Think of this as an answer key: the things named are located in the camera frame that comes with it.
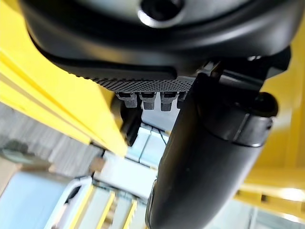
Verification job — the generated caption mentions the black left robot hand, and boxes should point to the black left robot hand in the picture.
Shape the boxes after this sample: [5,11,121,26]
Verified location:
[19,0,305,229]

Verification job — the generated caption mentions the yellow shelf beam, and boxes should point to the yellow shelf beam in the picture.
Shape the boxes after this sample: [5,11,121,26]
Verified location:
[0,0,128,157]

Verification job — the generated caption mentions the white flat box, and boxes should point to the white flat box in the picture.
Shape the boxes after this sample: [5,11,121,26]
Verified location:
[91,151,159,200]

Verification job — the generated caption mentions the pale blue plastic box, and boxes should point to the pale blue plastic box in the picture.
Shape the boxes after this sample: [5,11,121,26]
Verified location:
[0,172,94,229]

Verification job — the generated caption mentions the black sole-shaped part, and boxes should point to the black sole-shaped part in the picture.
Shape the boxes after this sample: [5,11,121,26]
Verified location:
[120,104,142,146]

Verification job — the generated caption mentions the pale blue stacked crate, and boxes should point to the pale blue stacked crate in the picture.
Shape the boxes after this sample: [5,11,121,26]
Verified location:
[126,123,171,167]

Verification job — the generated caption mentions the thin black cable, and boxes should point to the thin black cable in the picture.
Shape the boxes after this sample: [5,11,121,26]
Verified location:
[152,128,169,146]

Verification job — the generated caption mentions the yellow shelf upright frame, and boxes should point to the yellow shelf upright frame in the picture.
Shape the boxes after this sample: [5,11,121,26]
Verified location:
[234,31,305,208]

